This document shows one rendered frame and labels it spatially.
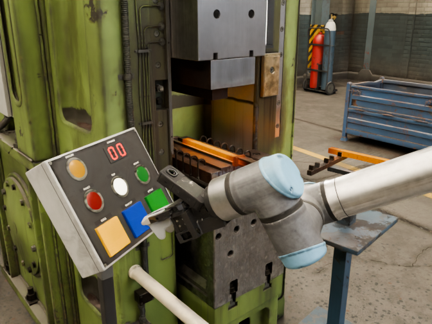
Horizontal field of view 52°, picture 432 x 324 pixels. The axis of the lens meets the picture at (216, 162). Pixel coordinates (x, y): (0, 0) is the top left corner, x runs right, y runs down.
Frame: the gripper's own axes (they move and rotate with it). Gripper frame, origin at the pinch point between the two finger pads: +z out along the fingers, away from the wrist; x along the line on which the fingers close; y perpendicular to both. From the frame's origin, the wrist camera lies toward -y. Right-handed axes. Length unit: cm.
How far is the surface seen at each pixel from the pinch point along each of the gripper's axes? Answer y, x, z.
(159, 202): 0.5, 19.3, 10.4
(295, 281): 92, 149, 53
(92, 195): -9.8, -0.7, 10.8
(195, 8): -46, 50, -11
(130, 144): -17.3, 20.6, 11.3
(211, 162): 0, 62, 16
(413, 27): -8, 939, -18
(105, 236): 0.0, -3.5, 10.3
